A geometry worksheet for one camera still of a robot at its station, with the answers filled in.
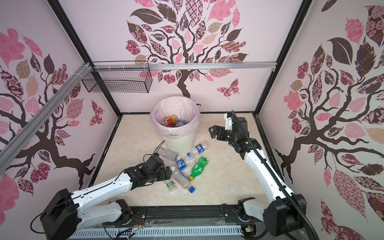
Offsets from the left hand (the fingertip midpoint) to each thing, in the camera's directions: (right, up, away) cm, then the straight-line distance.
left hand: (166, 176), depth 83 cm
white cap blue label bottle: (+7, +31, +13) cm, 34 cm away
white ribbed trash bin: (+8, +17, +6) cm, 20 cm away
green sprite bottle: (+19, +4, +2) cm, 19 cm away
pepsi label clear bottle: (+19, +13, +11) cm, 25 cm away
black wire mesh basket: (-32, +61, +12) cm, 70 cm away
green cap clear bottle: (+4, -6, -2) cm, 7 cm away
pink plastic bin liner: (+10, +40, +10) cm, 42 cm away
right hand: (+28, +28, -5) cm, 40 cm away
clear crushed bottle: (-1, +11, +9) cm, 14 cm away
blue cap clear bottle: (+8, -2, +2) cm, 9 cm away
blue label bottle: (+8, +6, +3) cm, 11 cm away
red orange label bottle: (+1, +32, +10) cm, 34 cm away
